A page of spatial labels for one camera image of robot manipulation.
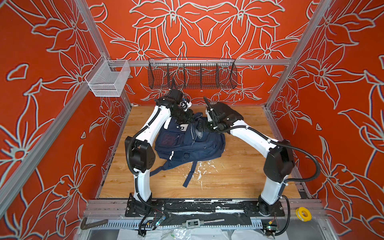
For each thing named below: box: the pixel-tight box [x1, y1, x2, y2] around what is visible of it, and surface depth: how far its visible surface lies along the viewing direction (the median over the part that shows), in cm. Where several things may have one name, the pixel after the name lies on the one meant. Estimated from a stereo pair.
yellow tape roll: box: [295, 207, 312, 222], surface depth 72 cm
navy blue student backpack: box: [150, 112, 226, 187], surface depth 88 cm
